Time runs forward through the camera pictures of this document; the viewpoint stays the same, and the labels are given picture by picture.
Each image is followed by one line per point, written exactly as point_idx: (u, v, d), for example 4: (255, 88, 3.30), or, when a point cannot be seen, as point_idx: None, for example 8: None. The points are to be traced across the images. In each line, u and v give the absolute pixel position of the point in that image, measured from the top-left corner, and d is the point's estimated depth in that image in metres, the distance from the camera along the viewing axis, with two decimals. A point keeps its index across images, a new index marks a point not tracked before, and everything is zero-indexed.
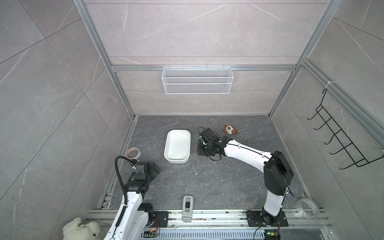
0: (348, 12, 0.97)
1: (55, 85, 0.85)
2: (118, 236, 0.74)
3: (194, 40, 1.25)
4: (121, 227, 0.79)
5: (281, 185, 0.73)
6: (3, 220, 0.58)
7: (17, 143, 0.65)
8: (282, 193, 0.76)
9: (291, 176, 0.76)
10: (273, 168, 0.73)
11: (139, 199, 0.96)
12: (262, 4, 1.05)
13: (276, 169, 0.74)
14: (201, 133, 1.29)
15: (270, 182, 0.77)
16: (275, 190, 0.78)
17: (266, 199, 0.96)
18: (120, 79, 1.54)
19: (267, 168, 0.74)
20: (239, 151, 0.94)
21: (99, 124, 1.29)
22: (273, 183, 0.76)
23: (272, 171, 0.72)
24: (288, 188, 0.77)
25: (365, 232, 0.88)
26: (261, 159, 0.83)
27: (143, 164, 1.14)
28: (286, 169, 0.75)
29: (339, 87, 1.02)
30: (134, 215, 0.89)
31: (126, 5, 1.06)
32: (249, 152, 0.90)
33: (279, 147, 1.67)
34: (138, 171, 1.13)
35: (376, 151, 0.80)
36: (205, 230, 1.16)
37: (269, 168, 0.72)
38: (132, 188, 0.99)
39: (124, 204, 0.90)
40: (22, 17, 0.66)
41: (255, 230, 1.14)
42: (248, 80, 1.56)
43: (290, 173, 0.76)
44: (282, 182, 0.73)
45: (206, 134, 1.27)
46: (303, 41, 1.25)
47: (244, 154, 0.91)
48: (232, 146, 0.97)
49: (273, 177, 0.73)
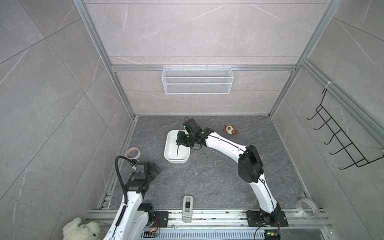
0: (348, 12, 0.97)
1: (55, 85, 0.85)
2: (118, 236, 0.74)
3: (194, 40, 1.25)
4: (121, 226, 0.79)
5: (251, 174, 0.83)
6: (3, 220, 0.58)
7: (17, 143, 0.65)
8: (252, 180, 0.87)
9: (260, 166, 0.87)
10: (246, 159, 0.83)
11: (139, 199, 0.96)
12: (262, 4, 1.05)
13: (249, 160, 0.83)
14: (185, 123, 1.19)
15: (243, 172, 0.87)
16: (246, 179, 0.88)
17: (257, 197, 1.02)
18: (120, 79, 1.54)
19: (241, 159, 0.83)
20: (218, 143, 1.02)
21: (99, 124, 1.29)
22: (246, 173, 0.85)
23: (245, 162, 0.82)
24: (258, 177, 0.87)
25: (365, 232, 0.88)
26: (237, 152, 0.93)
27: (143, 164, 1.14)
28: (257, 160, 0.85)
29: (339, 86, 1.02)
30: (134, 215, 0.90)
31: (126, 5, 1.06)
32: (227, 144, 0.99)
33: (279, 147, 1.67)
34: (138, 171, 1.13)
35: (376, 151, 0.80)
36: (205, 230, 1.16)
37: (242, 160, 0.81)
38: (132, 187, 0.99)
39: (124, 203, 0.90)
40: (22, 17, 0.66)
41: (255, 230, 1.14)
42: (248, 80, 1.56)
43: (260, 164, 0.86)
44: (252, 171, 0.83)
45: (190, 125, 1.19)
46: (303, 41, 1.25)
47: (222, 145, 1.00)
48: (212, 137, 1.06)
49: (245, 167, 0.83)
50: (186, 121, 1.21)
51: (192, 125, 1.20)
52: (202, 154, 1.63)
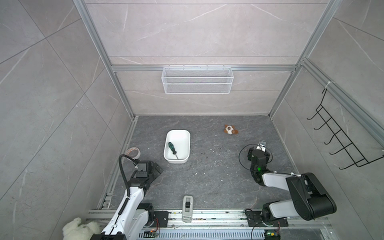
0: (348, 12, 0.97)
1: (55, 85, 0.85)
2: (120, 224, 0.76)
3: (195, 40, 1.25)
4: (123, 215, 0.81)
5: (307, 202, 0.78)
6: (3, 220, 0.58)
7: (17, 143, 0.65)
8: (309, 216, 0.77)
9: (326, 205, 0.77)
10: (298, 181, 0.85)
11: (141, 194, 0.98)
12: (262, 4, 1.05)
13: (302, 185, 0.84)
14: (256, 156, 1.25)
15: (297, 199, 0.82)
16: (304, 213, 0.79)
17: (280, 202, 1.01)
18: (120, 78, 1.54)
19: (291, 179, 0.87)
20: (272, 176, 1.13)
21: (99, 124, 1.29)
22: (300, 200, 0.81)
23: (295, 183, 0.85)
24: (317, 211, 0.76)
25: (365, 232, 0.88)
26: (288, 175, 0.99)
27: (145, 162, 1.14)
28: (318, 192, 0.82)
29: (338, 87, 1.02)
30: (135, 208, 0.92)
31: (126, 5, 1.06)
32: (280, 174, 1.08)
33: (279, 147, 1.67)
34: (140, 169, 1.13)
35: (376, 151, 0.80)
36: (205, 230, 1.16)
37: (292, 180, 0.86)
38: (134, 184, 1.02)
39: (126, 196, 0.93)
40: (22, 17, 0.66)
41: (253, 230, 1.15)
42: (248, 80, 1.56)
43: (322, 199, 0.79)
44: (306, 198, 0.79)
45: (260, 160, 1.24)
46: (303, 41, 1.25)
47: (275, 176, 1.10)
48: (268, 173, 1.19)
49: (295, 188, 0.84)
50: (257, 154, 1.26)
51: (261, 160, 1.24)
52: (203, 154, 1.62)
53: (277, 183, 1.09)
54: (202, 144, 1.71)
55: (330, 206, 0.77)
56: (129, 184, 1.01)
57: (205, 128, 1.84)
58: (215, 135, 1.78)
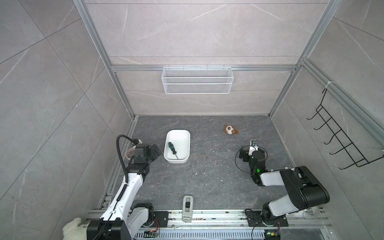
0: (348, 12, 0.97)
1: (55, 85, 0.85)
2: (119, 210, 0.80)
3: (195, 40, 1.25)
4: (121, 202, 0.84)
5: (300, 190, 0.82)
6: (3, 220, 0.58)
7: (17, 143, 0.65)
8: (304, 205, 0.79)
9: (321, 194, 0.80)
10: (291, 174, 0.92)
11: (139, 180, 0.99)
12: (262, 4, 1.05)
13: (295, 177, 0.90)
14: (256, 157, 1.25)
15: (292, 191, 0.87)
16: (299, 203, 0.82)
17: (278, 202, 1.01)
18: (120, 78, 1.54)
19: (285, 173, 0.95)
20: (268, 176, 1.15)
21: (99, 124, 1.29)
22: (294, 191, 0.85)
23: (288, 176, 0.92)
24: (310, 199, 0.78)
25: (365, 232, 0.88)
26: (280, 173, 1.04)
27: (142, 147, 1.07)
28: (312, 183, 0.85)
29: (339, 87, 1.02)
30: (133, 194, 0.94)
31: (126, 5, 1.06)
32: (274, 173, 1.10)
33: (279, 147, 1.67)
34: (137, 154, 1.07)
35: (376, 151, 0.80)
36: (205, 230, 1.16)
37: (285, 173, 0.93)
38: (133, 170, 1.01)
39: (124, 182, 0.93)
40: (22, 17, 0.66)
41: (253, 230, 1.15)
42: (248, 80, 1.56)
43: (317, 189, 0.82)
44: (298, 187, 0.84)
45: (259, 160, 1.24)
46: (303, 41, 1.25)
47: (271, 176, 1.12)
48: (265, 174, 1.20)
49: (289, 180, 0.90)
50: (257, 154, 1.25)
51: (260, 160, 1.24)
52: (202, 154, 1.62)
53: (274, 183, 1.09)
54: (202, 144, 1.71)
55: (324, 196, 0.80)
56: (127, 170, 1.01)
57: (205, 128, 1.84)
58: (215, 135, 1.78)
